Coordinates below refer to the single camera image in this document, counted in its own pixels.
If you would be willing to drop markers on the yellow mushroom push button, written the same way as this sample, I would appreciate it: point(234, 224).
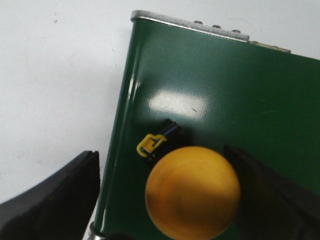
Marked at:
point(191, 192)

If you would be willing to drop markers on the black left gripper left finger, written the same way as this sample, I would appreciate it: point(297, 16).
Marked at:
point(58, 208)

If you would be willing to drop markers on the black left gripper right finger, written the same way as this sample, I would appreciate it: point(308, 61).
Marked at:
point(271, 206)

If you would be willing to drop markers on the conveyor far end plate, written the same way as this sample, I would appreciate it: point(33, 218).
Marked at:
point(189, 25)

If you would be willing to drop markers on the green conveyor belt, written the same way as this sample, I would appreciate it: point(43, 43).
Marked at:
point(263, 101)

